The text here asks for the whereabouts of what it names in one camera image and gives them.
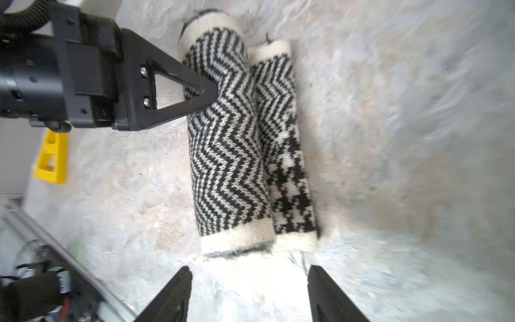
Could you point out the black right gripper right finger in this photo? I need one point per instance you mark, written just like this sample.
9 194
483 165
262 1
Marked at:
328 301

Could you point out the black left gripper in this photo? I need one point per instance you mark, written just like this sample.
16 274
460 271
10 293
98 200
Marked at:
61 68

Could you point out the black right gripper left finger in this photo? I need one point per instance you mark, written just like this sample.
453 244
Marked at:
172 302

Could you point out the black white houndstooth scarf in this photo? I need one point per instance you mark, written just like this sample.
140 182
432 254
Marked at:
250 187

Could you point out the yellow plastic triangle stand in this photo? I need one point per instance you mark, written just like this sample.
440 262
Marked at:
51 164

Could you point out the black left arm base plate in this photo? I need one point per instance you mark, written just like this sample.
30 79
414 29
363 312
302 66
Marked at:
29 298

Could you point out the aluminium mounting rail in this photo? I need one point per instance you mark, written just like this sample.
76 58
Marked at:
90 296

